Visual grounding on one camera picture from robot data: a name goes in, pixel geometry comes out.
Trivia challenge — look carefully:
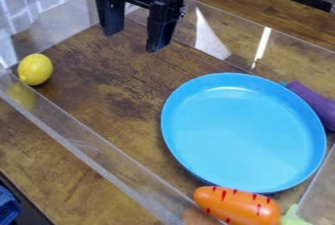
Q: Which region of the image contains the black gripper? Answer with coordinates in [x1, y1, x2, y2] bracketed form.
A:
[96, 0, 184, 53]

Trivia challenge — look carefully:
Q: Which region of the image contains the blue round plastic tray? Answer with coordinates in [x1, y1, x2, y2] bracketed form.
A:
[161, 72, 328, 194]

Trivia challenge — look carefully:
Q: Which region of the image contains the orange toy carrot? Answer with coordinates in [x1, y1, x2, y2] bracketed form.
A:
[195, 186, 282, 225]

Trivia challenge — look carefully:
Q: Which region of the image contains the yellow toy lemon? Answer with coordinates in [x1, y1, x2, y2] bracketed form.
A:
[18, 54, 54, 86]

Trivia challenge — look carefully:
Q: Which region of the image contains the purple toy eggplant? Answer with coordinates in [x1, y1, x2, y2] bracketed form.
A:
[282, 81, 335, 132]

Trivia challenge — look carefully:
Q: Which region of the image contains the blue object at corner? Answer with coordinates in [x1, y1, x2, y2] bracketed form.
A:
[0, 186, 22, 225]

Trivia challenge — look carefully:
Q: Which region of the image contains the clear acrylic enclosure wall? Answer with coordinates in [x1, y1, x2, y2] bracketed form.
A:
[0, 0, 335, 225]

